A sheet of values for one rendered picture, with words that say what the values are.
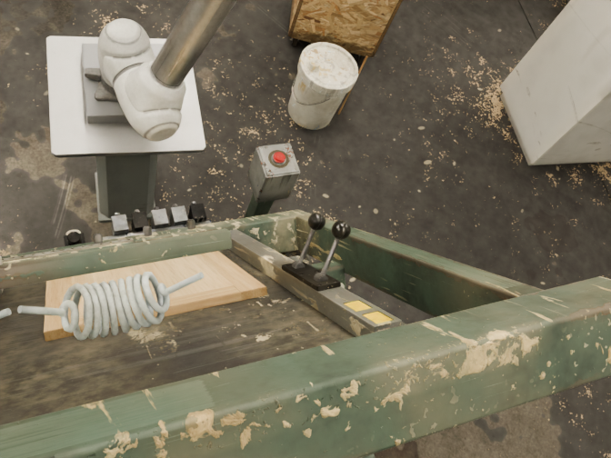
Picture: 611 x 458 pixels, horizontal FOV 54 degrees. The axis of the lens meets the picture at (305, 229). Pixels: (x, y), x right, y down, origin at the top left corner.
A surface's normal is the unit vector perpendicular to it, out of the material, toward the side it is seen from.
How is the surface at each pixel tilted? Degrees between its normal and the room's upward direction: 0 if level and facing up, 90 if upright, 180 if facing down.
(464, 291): 90
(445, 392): 36
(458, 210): 0
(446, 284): 90
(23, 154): 0
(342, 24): 90
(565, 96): 90
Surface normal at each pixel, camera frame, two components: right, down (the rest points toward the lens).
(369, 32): -0.07, 0.88
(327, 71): 0.26, -0.44
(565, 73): -0.95, 0.07
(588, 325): 0.38, 0.15
